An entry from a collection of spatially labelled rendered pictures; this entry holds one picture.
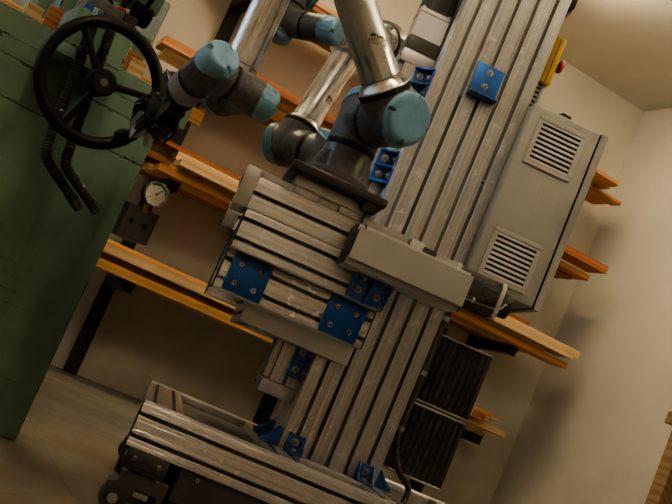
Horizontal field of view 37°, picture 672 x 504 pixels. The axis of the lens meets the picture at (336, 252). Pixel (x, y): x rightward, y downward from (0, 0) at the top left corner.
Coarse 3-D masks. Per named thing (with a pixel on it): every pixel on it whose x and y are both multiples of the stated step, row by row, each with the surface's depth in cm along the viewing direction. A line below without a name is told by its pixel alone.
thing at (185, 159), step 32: (224, 32) 499; (288, 96) 463; (160, 160) 455; (192, 160) 454; (192, 192) 470; (224, 192) 457; (128, 256) 441; (576, 256) 529; (128, 288) 449; (160, 288) 446; (192, 288) 453; (96, 320) 479; (224, 320) 458; (480, 320) 512; (512, 320) 523; (512, 352) 529; (544, 352) 527; (576, 352) 540; (256, 416) 516; (480, 416) 530
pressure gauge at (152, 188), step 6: (144, 186) 239; (150, 186) 238; (156, 186) 239; (162, 186) 239; (144, 192) 237; (150, 192) 238; (156, 192) 239; (162, 192) 240; (168, 192) 240; (144, 198) 238; (150, 198) 238; (156, 198) 239; (162, 198) 240; (168, 198) 240; (144, 204) 240; (150, 204) 238; (156, 204) 239; (162, 204) 240; (144, 210) 240
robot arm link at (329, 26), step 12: (312, 12) 259; (300, 24) 258; (312, 24) 256; (324, 24) 254; (336, 24) 254; (384, 24) 284; (396, 24) 290; (300, 36) 260; (312, 36) 257; (324, 36) 255; (336, 36) 255; (396, 36) 282; (348, 48) 271; (396, 48) 283
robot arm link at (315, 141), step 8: (320, 128) 276; (304, 136) 277; (312, 136) 276; (320, 136) 274; (304, 144) 275; (312, 144) 274; (320, 144) 273; (296, 152) 276; (304, 152) 275; (312, 152) 273; (304, 160) 275
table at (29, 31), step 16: (0, 0) 223; (0, 16) 223; (16, 16) 225; (0, 32) 226; (16, 32) 225; (32, 32) 227; (48, 32) 229; (64, 48) 221; (64, 64) 230; (128, 80) 239; (128, 96) 240
